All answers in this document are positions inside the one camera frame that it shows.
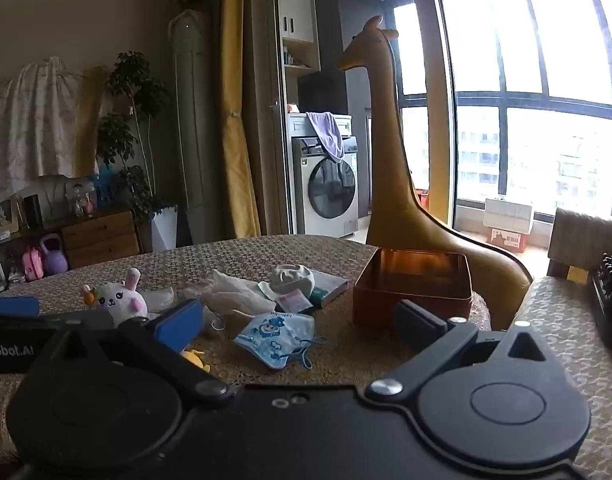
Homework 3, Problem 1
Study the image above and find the black framed window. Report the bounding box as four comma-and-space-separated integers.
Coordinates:
393, 0, 612, 213

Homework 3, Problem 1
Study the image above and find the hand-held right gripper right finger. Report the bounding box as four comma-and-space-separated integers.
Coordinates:
364, 299, 563, 402

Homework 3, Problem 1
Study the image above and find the yellow curtain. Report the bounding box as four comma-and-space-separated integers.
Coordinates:
220, 0, 262, 238

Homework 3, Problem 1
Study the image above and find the white floral dust cover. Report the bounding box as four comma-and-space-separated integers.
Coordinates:
0, 56, 84, 211

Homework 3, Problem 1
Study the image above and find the yellow duck toy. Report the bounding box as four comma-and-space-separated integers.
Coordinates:
180, 347, 212, 374

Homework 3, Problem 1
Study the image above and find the tall golden giraffe statue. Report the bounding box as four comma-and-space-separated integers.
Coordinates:
336, 16, 534, 332

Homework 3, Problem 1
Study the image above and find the white washing machine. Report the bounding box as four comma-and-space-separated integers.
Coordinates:
287, 112, 359, 238

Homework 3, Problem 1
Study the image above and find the red metal tin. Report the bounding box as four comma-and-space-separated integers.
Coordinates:
352, 247, 473, 331

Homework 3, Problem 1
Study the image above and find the small pink white packet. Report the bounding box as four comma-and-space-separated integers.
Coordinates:
275, 290, 312, 315

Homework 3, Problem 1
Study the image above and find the covered standing air conditioner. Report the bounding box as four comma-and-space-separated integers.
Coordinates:
167, 8, 227, 248

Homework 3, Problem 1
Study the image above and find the white bunny plush toy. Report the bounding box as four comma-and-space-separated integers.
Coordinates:
80, 267, 149, 328

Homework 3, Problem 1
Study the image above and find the blue cartoon face mask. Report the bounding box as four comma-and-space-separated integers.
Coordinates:
233, 311, 327, 371

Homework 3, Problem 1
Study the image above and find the white wall cabinet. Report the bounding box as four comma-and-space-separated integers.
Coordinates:
277, 0, 317, 43

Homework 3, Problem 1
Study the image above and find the green potted plant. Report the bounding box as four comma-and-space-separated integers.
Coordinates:
96, 51, 179, 221

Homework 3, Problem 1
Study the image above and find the red white cardboard box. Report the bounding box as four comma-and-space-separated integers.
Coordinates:
486, 227, 532, 254

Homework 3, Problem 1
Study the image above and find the black appliance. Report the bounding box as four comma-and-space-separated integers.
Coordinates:
297, 71, 349, 116

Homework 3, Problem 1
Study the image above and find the wooden drawer cabinet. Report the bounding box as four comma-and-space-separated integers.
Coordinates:
61, 210, 142, 270

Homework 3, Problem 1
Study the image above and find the purple kettlebell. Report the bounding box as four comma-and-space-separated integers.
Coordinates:
38, 233, 69, 276

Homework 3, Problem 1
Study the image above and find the purple cloth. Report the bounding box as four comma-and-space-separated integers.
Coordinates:
306, 111, 346, 162

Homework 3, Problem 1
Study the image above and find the green white flat box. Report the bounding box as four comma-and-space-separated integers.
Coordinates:
308, 270, 349, 308

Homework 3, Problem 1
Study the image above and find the framed picture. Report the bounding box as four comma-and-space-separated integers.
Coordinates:
63, 175, 99, 218

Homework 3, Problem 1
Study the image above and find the black speaker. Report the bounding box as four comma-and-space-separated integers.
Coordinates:
23, 195, 44, 228

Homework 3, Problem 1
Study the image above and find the white plant pot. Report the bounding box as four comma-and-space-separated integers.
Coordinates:
151, 205, 179, 252

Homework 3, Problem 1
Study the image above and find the pink toy bag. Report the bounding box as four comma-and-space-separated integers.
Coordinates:
22, 246, 45, 282

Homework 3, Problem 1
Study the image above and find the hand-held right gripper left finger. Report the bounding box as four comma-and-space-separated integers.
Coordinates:
26, 299, 237, 406

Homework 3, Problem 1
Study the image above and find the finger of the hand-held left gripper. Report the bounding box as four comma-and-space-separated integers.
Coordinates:
0, 296, 41, 318
38, 308, 116, 332

